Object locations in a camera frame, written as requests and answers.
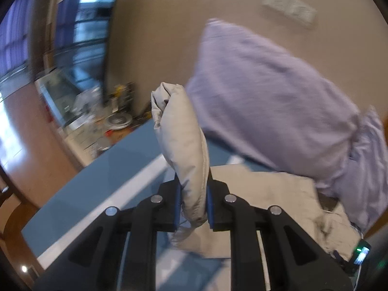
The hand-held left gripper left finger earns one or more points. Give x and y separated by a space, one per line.
177 207

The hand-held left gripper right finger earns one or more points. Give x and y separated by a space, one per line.
211 210

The beige padded jacket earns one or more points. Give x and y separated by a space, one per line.
182 145

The blue white striped blanket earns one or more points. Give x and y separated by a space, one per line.
106 194

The small lavender pillow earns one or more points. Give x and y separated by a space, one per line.
366 175

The round grey robot vacuum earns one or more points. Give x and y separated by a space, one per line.
118 120

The large lavender pillow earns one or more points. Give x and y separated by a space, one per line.
266 103

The cluttered glass-top side table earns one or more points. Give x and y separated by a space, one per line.
72 109

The wooden chair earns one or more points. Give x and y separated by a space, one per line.
12 218

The large window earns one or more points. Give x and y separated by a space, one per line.
81 27

